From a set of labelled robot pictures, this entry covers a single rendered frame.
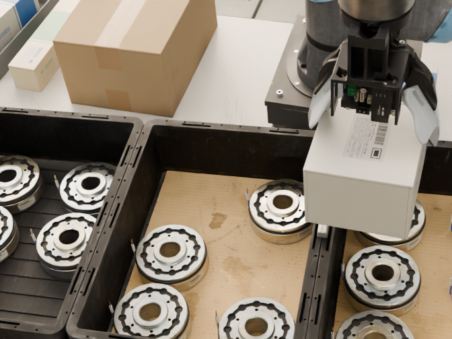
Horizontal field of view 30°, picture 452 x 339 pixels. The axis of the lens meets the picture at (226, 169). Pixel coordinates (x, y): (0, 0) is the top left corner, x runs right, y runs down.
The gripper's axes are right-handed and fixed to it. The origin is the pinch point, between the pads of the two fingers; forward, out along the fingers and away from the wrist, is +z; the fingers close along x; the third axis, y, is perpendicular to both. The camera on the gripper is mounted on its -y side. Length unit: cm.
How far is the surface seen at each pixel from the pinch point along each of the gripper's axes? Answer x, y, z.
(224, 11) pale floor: -80, -163, 113
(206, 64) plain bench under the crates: -43, -54, 41
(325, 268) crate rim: -4.0, 8.0, 17.7
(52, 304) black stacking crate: -42, 16, 28
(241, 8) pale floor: -75, -166, 113
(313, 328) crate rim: -3.5, 17.1, 17.6
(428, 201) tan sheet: 6.5, -15.0, 27.9
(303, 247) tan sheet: -9.7, -2.1, 27.8
